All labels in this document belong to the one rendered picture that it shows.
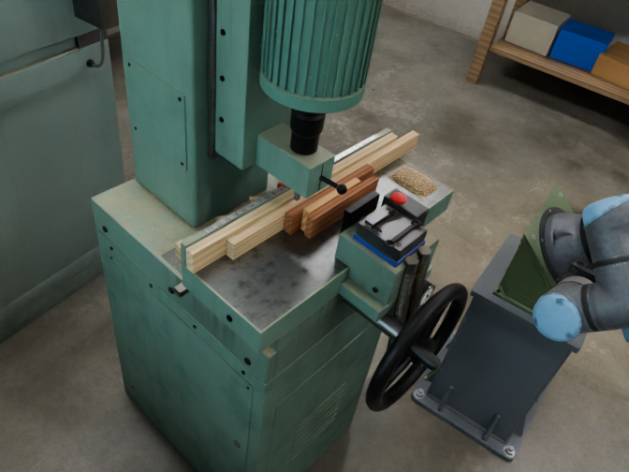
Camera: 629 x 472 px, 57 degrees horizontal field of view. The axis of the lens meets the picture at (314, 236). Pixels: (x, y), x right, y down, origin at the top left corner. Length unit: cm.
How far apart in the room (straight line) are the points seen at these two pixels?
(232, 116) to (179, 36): 16
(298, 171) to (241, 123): 13
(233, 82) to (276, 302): 39
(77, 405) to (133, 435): 21
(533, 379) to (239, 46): 124
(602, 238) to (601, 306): 12
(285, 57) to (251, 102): 16
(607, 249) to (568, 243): 41
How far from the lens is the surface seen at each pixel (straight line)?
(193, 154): 116
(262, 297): 103
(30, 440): 197
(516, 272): 160
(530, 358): 175
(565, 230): 158
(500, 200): 296
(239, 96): 105
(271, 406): 125
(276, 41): 92
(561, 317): 118
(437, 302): 102
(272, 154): 109
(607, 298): 116
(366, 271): 108
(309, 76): 91
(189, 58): 106
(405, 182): 132
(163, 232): 129
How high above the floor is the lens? 168
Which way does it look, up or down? 43 degrees down
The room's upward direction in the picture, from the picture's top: 10 degrees clockwise
